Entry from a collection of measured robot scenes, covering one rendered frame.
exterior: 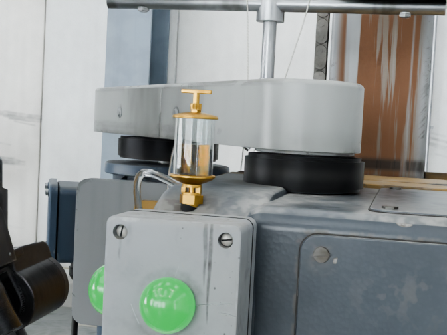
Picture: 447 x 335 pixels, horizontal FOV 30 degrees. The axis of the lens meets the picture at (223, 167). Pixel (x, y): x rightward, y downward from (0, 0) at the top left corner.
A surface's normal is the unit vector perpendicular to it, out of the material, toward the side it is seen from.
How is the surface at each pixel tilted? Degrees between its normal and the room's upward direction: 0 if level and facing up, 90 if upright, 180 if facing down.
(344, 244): 90
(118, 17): 90
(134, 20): 90
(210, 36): 90
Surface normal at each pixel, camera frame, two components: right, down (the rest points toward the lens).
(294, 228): -0.21, -0.15
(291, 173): -0.30, 0.04
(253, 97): -0.90, -0.02
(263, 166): -0.73, 0.00
